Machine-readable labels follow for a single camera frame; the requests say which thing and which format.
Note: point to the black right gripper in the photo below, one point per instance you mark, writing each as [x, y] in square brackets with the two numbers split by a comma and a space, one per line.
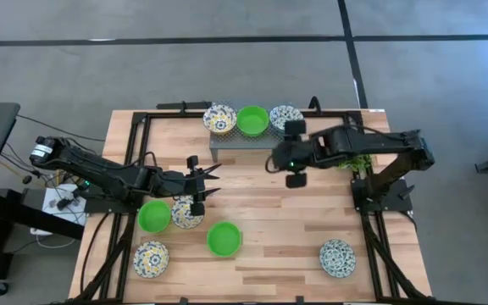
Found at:
[290, 154]

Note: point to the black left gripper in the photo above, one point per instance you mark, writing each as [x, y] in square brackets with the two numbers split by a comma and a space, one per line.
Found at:
[178, 184]

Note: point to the teal bowl with patterned interior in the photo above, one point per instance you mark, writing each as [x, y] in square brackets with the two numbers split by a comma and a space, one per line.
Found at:
[337, 258]
[280, 114]

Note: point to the yellow bowl with floral interior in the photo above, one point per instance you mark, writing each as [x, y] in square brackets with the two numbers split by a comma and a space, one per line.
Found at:
[220, 119]
[151, 259]
[182, 218]

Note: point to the green plastic bowl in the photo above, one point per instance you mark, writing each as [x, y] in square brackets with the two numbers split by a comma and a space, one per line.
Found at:
[252, 120]
[224, 238]
[154, 216]

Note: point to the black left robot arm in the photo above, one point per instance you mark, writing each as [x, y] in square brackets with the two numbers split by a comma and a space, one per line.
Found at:
[100, 171]

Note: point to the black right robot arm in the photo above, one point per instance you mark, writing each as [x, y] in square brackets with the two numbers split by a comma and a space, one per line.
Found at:
[354, 144]

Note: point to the grey perforated metal rack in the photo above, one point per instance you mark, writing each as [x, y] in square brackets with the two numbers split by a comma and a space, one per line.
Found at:
[231, 142]

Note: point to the green plant in white pot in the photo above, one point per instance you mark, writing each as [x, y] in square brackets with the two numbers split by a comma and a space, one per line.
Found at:
[356, 163]

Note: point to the white power strip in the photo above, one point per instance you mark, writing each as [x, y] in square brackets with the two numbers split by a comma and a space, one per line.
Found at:
[59, 203]

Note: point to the black caster wheel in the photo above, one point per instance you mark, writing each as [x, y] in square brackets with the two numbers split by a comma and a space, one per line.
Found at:
[0, 289]

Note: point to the black aluminium table frame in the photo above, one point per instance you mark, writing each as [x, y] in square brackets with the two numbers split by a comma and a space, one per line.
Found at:
[176, 114]

